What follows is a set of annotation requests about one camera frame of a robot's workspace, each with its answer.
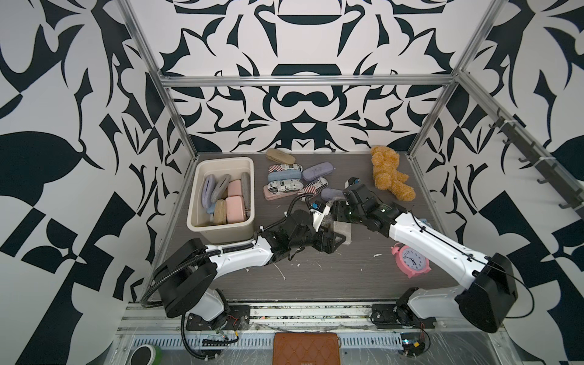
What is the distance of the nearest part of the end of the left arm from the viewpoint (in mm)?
621

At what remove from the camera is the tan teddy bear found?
37.7 inches

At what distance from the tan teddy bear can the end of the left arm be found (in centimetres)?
36
